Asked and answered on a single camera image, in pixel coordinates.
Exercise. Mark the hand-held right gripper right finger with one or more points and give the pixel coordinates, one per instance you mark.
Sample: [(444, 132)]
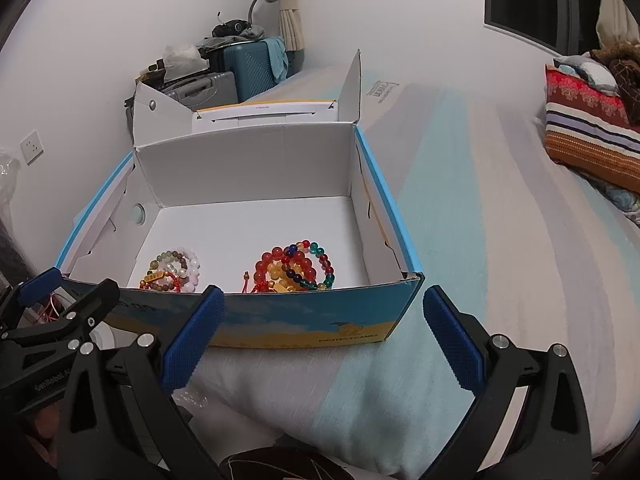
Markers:
[(452, 340)]

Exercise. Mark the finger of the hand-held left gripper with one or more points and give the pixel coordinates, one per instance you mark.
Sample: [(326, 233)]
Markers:
[(95, 300), (40, 285)]

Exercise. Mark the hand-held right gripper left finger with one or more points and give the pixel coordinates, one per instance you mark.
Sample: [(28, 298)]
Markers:
[(192, 340)]

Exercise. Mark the blue and yellow cardboard box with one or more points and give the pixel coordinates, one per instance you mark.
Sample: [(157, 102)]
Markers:
[(250, 170)]

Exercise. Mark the person's left hand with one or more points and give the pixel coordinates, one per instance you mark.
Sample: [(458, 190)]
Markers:
[(47, 422)]

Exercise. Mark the striped bed sheet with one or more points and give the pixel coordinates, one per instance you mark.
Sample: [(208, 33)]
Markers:
[(450, 210)]

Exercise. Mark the brown patterned cloth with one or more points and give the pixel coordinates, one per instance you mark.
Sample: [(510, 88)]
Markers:
[(260, 465)]

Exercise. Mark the floral pillow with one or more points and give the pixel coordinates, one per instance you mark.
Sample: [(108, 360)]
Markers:
[(625, 200)]

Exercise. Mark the grey suitcase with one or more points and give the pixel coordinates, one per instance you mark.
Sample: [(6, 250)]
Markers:
[(210, 87)]

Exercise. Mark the striped red pillow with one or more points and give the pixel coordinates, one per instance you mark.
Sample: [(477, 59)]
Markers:
[(585, 125)]

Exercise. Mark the white plastic bag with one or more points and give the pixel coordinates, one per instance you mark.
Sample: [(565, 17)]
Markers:
[(182, 55)]

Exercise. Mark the teal suitcase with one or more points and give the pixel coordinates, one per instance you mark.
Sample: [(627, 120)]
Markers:
[(250, 72)]

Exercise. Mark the teal cloth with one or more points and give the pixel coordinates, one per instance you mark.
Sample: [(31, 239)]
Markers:
[(277, 57)]

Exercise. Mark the light blue cloth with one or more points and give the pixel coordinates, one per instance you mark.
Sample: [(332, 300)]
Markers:
[(580, 69)]

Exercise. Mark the black bag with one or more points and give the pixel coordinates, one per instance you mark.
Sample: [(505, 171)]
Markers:
[(230, 27)]

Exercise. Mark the dark fuzzy blanket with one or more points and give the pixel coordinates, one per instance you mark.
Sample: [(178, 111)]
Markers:
[(622, 70)]

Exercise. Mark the dark window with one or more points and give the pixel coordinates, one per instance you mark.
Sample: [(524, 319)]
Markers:
[(525, 0)]

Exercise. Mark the cream window curtain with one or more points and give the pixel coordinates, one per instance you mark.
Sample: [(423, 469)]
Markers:
[(617, 15)]

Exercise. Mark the white wall socket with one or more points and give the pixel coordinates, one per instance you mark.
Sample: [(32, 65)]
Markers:
[(31, 147)]

